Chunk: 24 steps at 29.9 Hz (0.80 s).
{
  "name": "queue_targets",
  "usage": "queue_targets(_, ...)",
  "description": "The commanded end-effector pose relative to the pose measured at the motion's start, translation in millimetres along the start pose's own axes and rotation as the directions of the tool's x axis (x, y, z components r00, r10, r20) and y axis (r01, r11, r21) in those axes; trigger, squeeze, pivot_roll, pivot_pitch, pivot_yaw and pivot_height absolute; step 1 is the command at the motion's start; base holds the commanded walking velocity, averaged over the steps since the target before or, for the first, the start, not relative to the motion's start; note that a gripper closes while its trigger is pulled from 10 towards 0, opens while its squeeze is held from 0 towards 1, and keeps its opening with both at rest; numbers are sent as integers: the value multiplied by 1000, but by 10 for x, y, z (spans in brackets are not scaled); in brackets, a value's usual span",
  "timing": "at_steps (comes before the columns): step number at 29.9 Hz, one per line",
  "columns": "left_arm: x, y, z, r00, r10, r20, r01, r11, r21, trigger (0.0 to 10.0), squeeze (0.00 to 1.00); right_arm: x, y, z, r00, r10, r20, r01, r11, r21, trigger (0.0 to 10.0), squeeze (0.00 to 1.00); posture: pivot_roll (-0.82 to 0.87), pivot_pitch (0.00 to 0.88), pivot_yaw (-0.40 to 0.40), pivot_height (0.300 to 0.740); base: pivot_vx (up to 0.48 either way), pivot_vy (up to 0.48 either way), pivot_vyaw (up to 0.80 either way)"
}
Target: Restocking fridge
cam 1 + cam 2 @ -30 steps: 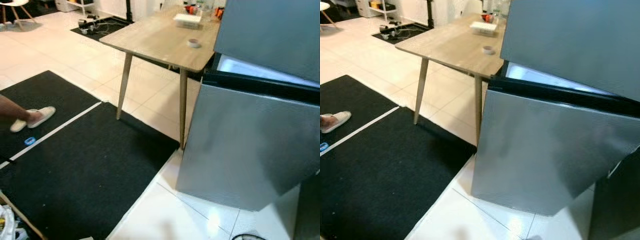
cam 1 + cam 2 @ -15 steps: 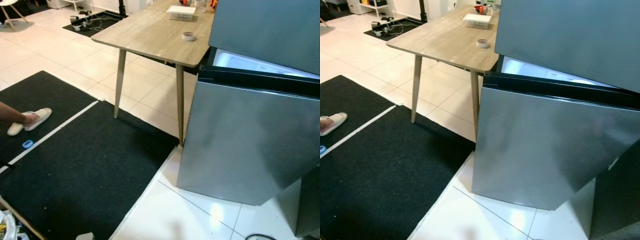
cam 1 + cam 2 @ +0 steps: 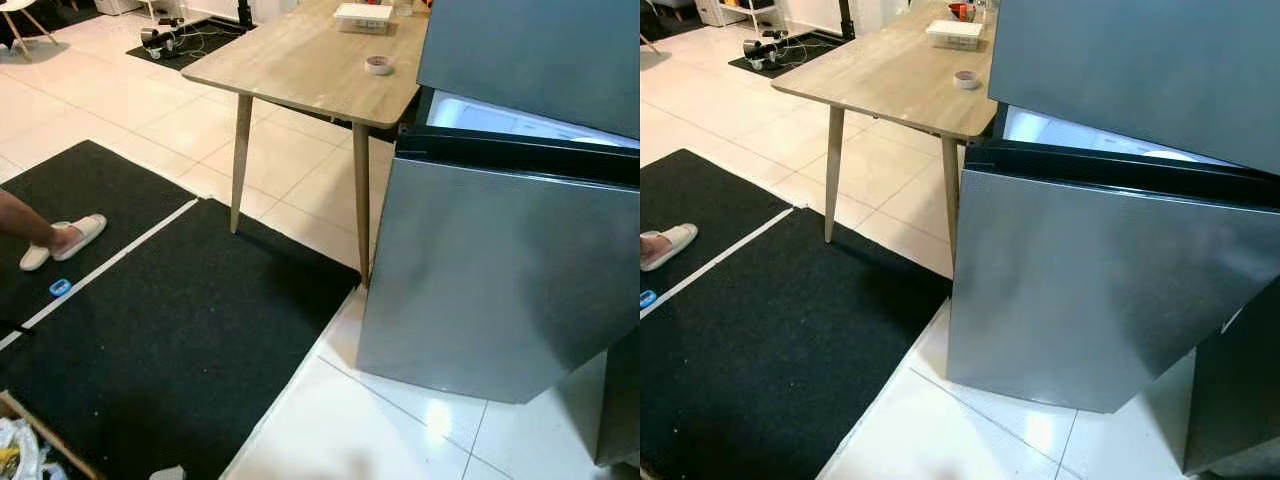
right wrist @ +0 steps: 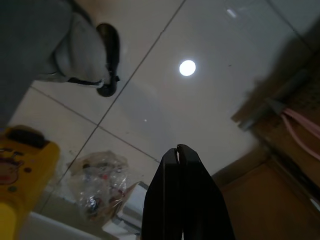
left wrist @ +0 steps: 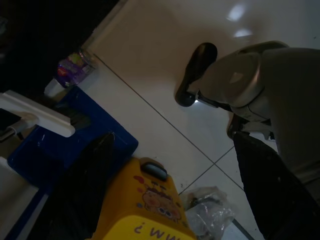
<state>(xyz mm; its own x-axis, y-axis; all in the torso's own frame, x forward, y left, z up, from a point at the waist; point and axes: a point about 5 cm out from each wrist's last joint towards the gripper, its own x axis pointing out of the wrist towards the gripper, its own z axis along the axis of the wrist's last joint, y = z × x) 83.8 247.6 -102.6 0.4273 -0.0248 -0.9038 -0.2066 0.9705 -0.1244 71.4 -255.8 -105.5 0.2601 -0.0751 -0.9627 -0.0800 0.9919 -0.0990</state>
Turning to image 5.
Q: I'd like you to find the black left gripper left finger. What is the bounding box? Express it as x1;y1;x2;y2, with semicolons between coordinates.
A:
46;131;118;240

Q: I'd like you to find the white broom with silver handle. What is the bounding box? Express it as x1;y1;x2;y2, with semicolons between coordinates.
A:
0;89;93;144

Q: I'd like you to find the yellow cartoon waste bin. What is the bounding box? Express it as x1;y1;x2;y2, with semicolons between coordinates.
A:
93;156;199;240

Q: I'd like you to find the black robot left foot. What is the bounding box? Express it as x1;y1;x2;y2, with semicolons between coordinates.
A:
174;42;219;108

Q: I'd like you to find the clear plastic bag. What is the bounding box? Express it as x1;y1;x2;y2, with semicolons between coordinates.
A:
180;185;238;240

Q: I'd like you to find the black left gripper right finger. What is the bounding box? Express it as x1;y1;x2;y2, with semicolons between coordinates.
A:
232;131;320;240

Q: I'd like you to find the blue long-handled dustpan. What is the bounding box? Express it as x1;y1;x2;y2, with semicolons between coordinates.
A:
4;85;140;240

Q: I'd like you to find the clear plastic bottle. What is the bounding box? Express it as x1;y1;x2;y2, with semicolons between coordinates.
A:
43;50;99;98

